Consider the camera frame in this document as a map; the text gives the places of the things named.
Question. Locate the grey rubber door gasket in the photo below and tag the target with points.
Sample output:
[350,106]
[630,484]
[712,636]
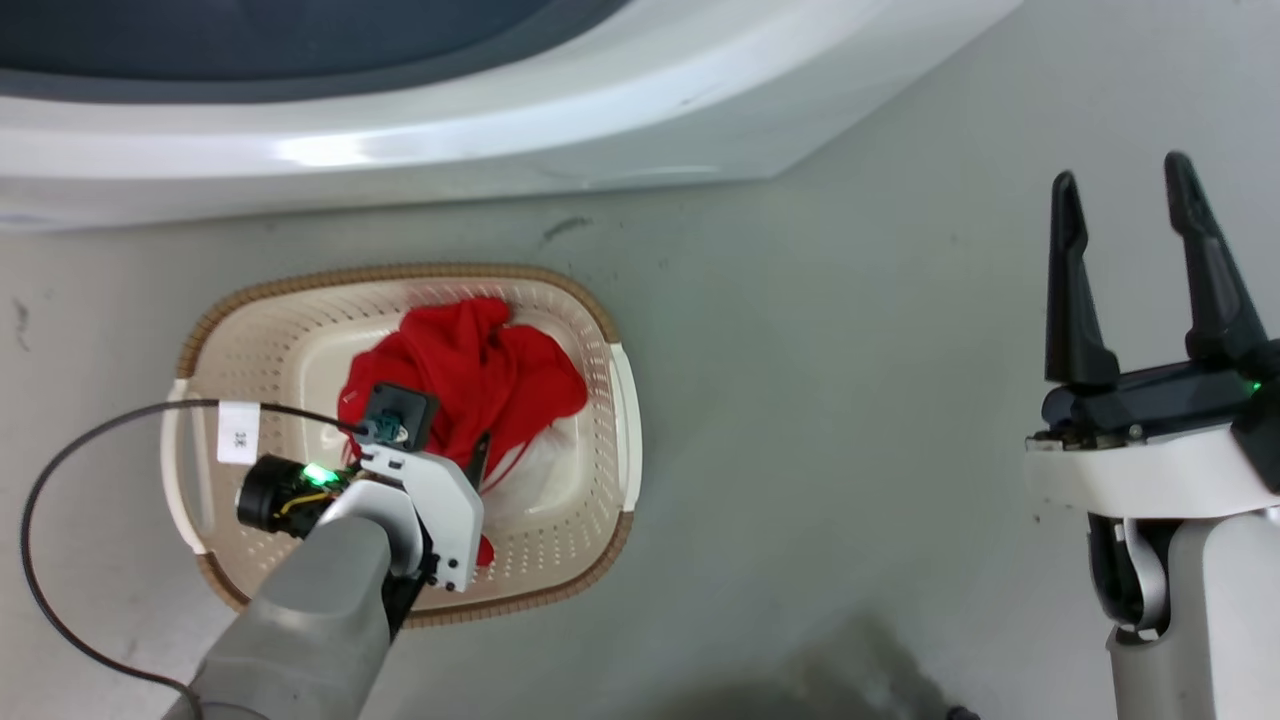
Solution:
[250,40]

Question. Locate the cream perforated laundry basket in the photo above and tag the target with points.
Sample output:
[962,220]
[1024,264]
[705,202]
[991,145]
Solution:
[270,340]

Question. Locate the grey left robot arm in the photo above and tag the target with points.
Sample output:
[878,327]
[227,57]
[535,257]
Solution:
[310,620]

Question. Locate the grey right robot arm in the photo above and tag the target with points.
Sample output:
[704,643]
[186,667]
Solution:
[1220,620]

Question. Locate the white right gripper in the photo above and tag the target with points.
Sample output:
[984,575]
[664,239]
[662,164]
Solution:
[1150,470]

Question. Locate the white front-load washing machine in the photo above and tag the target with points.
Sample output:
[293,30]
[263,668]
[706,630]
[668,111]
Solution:
[500,140]

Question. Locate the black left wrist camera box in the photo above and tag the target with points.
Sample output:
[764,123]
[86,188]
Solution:
[405,405]

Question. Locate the red jersey with white trim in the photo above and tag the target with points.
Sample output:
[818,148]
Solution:
[470,370]

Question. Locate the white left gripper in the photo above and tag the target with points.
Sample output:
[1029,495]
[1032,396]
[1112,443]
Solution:
[440,510]

